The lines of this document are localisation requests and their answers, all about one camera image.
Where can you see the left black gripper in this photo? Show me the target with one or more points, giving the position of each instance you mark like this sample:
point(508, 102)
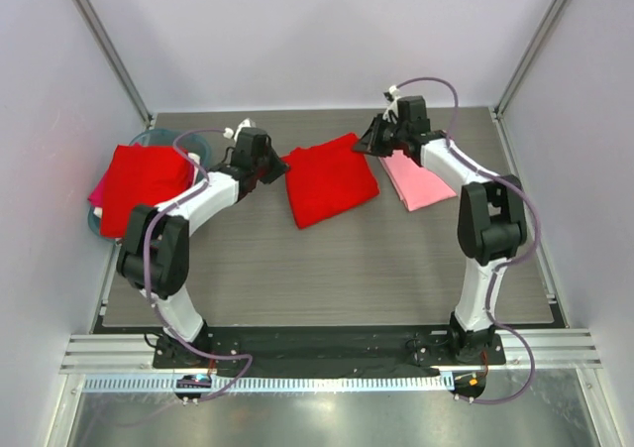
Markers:
point(279, 167)

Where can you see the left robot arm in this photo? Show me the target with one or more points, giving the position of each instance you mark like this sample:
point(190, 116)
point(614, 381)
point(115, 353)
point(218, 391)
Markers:
point(155, 251)

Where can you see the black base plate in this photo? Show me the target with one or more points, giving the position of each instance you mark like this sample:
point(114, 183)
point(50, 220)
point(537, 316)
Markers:
point(308, 347)

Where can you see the slotted cable duct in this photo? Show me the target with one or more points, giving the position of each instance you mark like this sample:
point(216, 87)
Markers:
point(198, 383)

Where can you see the teal plastic basket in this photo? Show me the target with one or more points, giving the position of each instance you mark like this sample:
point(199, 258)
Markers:
point(165, 137)

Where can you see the folded red t-shirt on stack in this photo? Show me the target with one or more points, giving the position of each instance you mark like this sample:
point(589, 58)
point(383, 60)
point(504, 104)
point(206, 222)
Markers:
point(140, 175)

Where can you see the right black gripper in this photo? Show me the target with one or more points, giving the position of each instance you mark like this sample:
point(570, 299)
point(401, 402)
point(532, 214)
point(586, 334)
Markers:
point(378, 136)

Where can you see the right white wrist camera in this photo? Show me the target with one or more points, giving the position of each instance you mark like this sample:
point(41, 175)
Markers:
point(391, 95)

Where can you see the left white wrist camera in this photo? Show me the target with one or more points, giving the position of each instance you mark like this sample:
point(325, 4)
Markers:
point(230, 133)

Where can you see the stack of folded clothes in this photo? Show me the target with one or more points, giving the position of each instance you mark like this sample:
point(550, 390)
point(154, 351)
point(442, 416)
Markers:
point(95, 198)

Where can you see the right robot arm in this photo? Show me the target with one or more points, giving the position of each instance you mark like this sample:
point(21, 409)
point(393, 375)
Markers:
point(491, 223)

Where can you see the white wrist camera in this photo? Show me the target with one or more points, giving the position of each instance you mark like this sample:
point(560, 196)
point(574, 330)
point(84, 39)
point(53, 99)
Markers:
point(391, 95)
point(230, 133)

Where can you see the folded pink t-shirt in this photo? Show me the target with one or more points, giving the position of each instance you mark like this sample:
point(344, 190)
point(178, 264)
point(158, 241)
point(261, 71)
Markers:
point(416, 186)

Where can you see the red t-shirt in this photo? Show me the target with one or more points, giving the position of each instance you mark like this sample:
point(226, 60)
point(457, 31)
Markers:
point(326, 180)
point(140, 175)

